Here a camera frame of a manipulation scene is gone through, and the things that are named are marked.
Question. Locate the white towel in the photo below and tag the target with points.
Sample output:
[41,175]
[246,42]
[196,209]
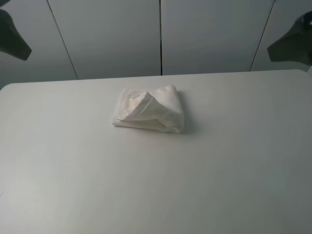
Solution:
[158,110]

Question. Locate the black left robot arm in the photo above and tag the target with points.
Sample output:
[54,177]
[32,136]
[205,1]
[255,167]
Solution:
[11,41]

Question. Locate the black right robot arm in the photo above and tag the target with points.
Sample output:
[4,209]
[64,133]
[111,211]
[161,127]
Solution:
[296,44]

